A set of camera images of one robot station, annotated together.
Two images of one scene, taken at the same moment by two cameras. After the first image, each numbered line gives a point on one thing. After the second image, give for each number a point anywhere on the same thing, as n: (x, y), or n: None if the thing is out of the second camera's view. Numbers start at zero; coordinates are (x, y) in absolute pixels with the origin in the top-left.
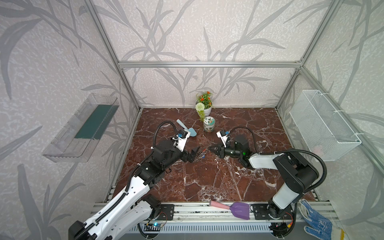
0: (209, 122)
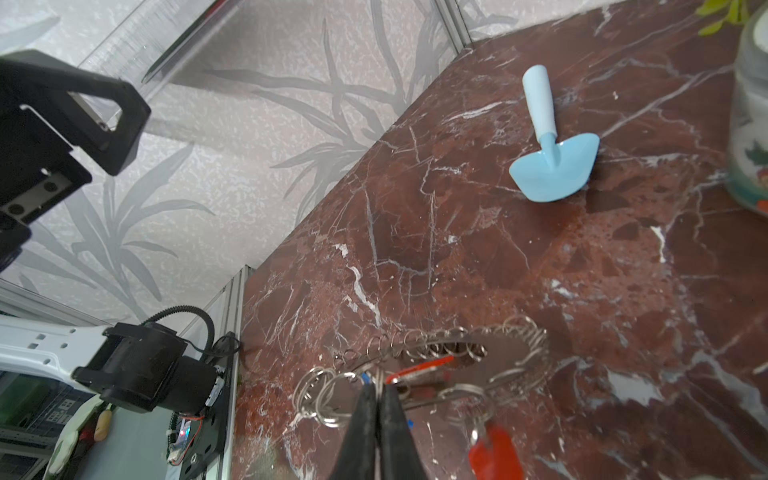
0: (746, 172)
